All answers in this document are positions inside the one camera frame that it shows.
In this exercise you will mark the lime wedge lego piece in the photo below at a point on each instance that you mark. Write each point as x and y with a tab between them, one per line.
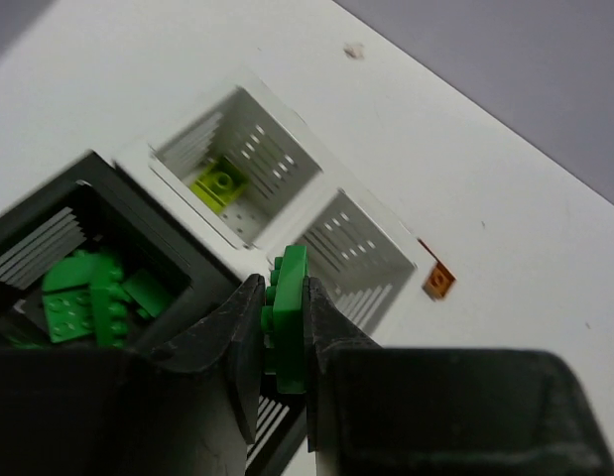
219	184

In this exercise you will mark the white slotted container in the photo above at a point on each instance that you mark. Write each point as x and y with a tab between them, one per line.
298	192

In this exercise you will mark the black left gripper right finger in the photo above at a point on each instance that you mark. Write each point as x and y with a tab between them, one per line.
374	410

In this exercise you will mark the pale yellow on green lego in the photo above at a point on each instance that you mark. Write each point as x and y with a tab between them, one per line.
66	297

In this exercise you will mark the green lime long lego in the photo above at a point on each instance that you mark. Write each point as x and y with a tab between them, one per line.
282	321

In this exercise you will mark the green two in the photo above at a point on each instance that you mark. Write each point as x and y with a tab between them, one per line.
149	295

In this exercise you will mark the black slotted container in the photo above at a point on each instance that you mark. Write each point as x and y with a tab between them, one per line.
125	347

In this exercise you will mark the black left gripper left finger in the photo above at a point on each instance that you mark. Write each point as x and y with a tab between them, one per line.
185	407

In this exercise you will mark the brown lego brick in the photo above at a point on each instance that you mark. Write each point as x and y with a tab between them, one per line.
440	279

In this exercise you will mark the small green printed lego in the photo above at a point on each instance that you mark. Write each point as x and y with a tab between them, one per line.
109	302

